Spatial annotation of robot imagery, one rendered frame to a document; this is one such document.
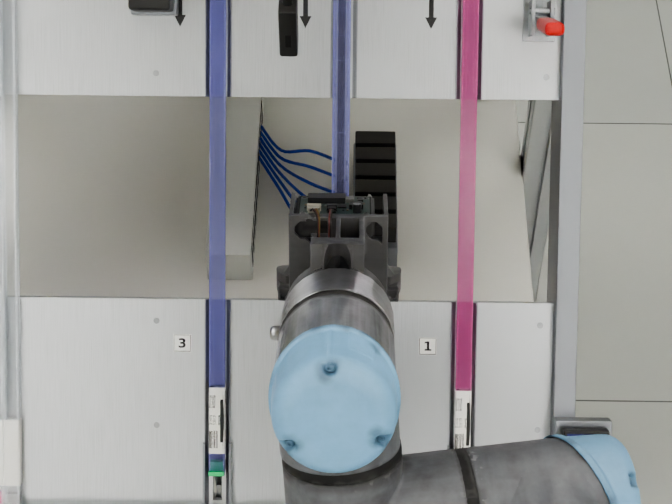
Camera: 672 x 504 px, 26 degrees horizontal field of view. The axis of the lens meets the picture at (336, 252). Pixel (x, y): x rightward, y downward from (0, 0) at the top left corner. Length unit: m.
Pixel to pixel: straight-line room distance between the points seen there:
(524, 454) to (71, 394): 0.54
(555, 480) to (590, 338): 1.46
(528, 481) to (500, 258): 0.75
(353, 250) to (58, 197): 0.80
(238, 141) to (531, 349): 0.53
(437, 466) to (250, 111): 0.88
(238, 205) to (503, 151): 0.34
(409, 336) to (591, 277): 1.16
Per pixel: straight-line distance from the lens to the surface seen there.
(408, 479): 0.91
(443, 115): 1.79
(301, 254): 1.03
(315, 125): 1.77
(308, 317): 0.89
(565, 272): 1.30
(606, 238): 2.50
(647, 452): 2.26
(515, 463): 0.92
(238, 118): 1.72
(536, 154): 1.70
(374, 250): 1.03
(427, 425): 1.32
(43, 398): 1.34
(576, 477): 0.92
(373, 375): 0.83
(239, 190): 1.64
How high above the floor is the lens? 1.89
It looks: 51 degrees down
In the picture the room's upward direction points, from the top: straight up
